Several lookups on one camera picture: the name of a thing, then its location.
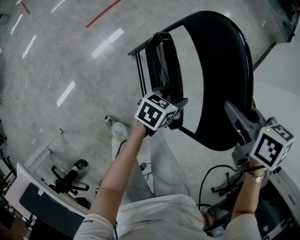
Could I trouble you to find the silver wristwatch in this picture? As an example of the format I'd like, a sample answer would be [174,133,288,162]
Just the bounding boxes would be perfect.
[245,168,267,184]

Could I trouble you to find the person's left shoe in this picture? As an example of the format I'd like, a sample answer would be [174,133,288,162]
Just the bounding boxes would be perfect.
[104,115,120,129]

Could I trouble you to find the black folding chair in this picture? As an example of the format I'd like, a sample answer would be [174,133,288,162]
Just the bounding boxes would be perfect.
[127,10,255,152]

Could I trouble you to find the person's right forearm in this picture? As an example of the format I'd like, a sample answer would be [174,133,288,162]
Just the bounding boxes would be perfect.
[231,159,267,215]

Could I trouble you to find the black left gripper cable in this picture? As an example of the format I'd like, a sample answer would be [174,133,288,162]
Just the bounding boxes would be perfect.
[113,138,128,162]

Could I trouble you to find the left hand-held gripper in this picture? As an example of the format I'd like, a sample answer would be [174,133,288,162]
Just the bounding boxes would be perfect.
[134,86,189,137]

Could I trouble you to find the long white office desk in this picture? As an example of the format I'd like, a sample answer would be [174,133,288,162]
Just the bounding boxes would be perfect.
[4,127,91,220]

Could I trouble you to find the person's white t-shirt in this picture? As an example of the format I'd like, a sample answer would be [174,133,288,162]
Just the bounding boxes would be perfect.
[74,193,262,240]

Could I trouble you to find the black power adapter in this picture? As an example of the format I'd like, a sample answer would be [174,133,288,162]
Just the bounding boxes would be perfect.
[139,162,152,175]

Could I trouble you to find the person's grey trousers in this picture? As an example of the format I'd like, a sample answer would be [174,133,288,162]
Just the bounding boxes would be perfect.
[110,121,191,204]

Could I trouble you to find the person's left forearm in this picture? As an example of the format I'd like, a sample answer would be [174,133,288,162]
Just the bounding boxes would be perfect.
[88,121,148,220]

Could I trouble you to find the dark grey desk divider panel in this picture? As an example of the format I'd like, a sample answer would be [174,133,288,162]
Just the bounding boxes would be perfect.
[18,182,86,240]

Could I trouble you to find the red floor tape strip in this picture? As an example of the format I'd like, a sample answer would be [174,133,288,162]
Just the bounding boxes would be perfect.
[20,1,31,15]
[85,0,123,29]

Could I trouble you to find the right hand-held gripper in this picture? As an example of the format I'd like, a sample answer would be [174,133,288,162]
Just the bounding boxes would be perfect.
[224,100,296,173]

